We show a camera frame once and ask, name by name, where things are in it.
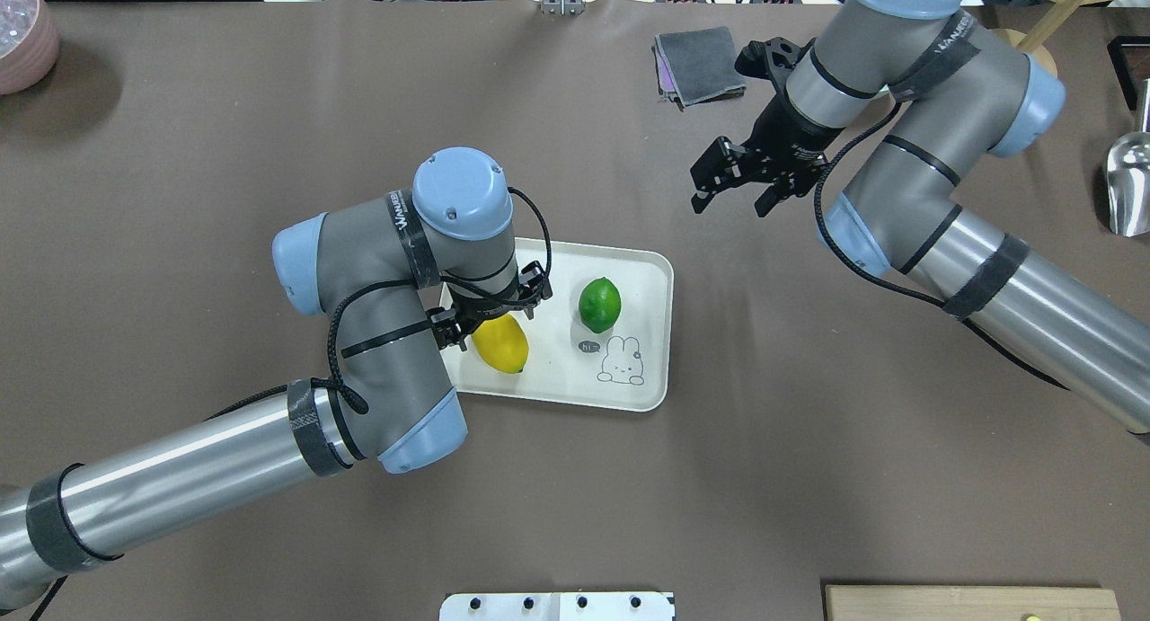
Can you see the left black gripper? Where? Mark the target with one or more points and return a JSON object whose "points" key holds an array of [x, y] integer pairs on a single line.
{"points": [[452, 331]]}

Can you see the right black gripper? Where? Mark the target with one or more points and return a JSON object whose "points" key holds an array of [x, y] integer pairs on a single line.
{"points": [[789, 132]]}

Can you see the yellow lemon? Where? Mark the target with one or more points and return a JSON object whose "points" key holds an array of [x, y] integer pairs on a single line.
{"points": [[502, 344]]}

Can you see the green lime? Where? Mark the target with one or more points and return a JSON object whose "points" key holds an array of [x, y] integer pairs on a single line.
{"points": [[599, 305]]}

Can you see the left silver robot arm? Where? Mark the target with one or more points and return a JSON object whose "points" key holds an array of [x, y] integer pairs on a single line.
{"points": [[401, 278]]}

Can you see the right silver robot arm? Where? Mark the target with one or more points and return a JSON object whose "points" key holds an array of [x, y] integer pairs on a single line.
{"points": [[881, 116]]}

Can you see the cream rectangular tray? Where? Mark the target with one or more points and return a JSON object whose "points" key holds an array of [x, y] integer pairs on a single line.
{"points": [[625, 368]]}

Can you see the grey folded cloth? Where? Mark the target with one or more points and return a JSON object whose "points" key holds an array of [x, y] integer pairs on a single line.
{"points": [[697, 66]]}

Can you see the metal scoop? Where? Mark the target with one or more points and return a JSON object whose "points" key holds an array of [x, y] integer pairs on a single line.
{"points": [[1127, 175]]}

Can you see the wooden mug tree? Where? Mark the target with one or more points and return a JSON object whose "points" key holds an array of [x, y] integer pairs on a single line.
{"points": [[1032, 42]]}

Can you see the wooden cutting board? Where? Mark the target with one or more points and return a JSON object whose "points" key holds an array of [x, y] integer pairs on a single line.
{"points": [[904, 602]]}

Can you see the pink bowl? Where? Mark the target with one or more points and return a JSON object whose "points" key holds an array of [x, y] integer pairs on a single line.
{"points": [[30, 44]]}

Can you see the white camera post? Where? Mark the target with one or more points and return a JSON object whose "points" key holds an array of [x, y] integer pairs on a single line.
{"points": [[569, 605]]}

